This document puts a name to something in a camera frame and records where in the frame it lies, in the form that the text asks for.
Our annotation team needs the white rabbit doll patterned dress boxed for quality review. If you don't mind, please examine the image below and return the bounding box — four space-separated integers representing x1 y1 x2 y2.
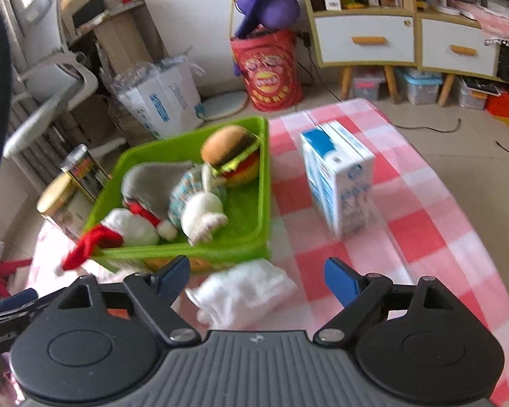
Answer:
167 163 230 247

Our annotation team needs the white printed plastic bag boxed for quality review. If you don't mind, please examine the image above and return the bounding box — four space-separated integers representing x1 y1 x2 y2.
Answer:
110 54 206 140

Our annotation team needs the round gold tin can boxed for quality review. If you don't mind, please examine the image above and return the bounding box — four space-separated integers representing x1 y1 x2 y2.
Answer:
36 172 95 240

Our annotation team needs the purple plastic toy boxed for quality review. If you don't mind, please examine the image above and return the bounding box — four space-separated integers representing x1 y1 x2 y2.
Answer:
233 0 302 38

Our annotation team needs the blue white milk carton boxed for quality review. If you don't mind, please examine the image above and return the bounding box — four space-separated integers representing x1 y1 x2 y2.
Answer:
300 119 376 239

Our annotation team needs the hamburger plush toy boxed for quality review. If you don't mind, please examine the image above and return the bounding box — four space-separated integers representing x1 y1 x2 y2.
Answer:
200 125 264 187

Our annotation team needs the clear storage box blue lid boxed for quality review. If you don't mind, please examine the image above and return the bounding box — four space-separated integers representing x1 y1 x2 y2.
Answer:
396 68 444 106

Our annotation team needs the grey plush toy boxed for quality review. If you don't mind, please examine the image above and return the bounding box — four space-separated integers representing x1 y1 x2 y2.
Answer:
121 160 196 218

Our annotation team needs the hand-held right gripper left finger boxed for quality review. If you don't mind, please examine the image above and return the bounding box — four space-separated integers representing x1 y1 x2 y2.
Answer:
46 255 202 347

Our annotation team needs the red cardboard box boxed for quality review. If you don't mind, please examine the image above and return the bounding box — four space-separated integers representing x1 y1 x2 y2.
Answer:
486 89 509 121

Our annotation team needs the white fluffy plush cloth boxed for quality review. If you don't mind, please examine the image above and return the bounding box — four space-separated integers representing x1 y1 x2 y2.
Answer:
184 258 300 332

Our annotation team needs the white plush toy red scarf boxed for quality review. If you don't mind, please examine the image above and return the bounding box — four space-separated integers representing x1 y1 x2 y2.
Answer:
61 201 179 273

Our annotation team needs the white office chair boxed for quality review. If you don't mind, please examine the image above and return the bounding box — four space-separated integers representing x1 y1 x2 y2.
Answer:
2 0 100 162

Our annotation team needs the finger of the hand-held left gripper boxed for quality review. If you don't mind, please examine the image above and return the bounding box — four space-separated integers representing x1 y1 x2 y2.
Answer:
0 287 69 329

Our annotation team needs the clear plastic storage box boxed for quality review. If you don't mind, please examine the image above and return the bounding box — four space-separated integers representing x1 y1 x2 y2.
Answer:
456 76 493 112
351 68 388 102

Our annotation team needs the round white floor mat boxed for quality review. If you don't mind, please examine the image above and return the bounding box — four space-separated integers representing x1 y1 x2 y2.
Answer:
201 90 253 121

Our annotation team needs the green plastic basket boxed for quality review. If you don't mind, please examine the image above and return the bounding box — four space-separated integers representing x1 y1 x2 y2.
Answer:
81 116 275 275

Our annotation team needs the tall gold printed tin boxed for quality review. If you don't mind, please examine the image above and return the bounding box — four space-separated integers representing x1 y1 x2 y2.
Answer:
60 144 112 202

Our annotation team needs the wooden desk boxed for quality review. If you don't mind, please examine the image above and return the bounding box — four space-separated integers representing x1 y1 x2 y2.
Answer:
57 0 166 73

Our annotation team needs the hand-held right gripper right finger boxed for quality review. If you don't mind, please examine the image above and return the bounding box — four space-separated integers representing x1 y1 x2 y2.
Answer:
314 257 466 347

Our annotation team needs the pink checkered tablecloth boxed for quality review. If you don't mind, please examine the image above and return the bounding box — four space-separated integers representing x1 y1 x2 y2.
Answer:
25 97 509 407

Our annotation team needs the red printed snack bucket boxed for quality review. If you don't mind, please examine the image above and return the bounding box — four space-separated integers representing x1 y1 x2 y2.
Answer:
231 29 304 113

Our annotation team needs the black cable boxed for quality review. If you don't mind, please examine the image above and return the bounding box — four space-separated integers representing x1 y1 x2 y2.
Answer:
392 116 463 133

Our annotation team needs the pink floral cloth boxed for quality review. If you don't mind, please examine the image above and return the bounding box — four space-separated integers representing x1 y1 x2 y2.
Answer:
450 0 509 47

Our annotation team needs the white yellow drawer cabinet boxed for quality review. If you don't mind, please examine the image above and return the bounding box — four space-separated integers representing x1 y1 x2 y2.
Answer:
296 0 419 104
412 0 501 109

